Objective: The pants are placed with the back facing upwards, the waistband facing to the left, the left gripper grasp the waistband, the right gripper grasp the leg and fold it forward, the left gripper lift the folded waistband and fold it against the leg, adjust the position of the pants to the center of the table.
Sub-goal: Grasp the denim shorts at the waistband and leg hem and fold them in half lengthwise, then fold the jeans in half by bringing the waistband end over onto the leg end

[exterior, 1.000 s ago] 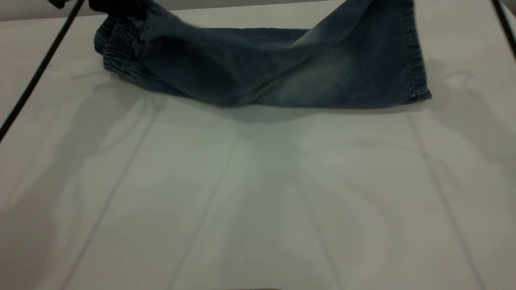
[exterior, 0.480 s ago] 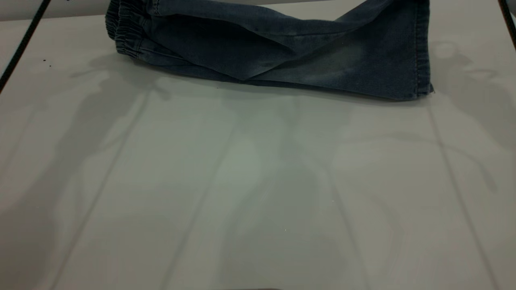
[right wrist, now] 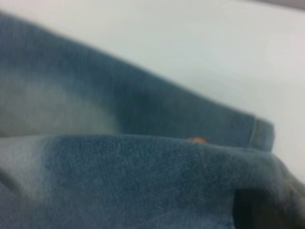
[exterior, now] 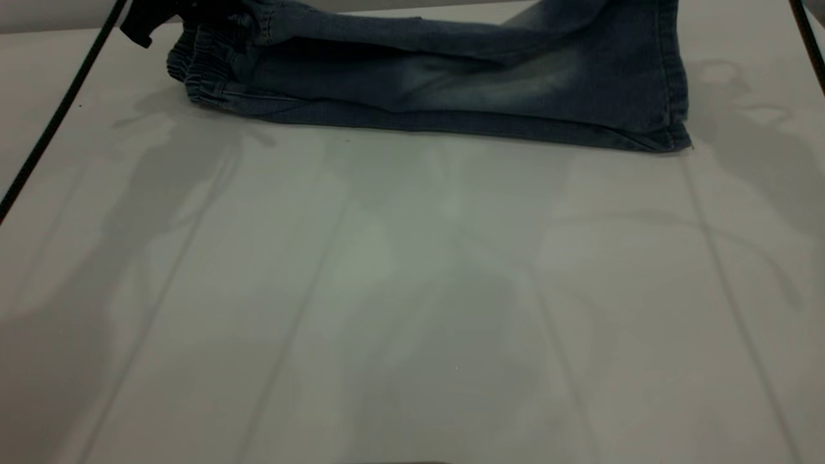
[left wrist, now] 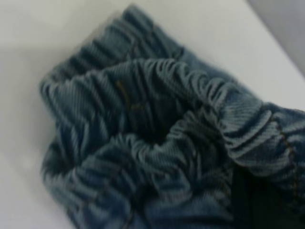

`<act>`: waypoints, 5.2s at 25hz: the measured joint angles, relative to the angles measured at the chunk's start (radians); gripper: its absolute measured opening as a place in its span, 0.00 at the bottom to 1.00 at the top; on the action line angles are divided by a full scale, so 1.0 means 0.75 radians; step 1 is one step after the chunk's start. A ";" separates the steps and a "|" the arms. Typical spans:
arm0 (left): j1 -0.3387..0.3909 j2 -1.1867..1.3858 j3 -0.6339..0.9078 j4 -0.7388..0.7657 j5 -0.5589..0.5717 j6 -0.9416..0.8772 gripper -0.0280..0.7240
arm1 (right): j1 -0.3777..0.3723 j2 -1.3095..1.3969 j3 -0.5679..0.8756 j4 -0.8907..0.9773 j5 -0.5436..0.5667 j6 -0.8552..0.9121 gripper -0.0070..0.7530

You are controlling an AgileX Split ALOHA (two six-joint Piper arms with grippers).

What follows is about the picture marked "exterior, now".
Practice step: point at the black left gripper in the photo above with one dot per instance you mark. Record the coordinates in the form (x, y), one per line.
(151, 16)

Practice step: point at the blue denim shorts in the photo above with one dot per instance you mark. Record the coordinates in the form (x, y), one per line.
(515, 90)

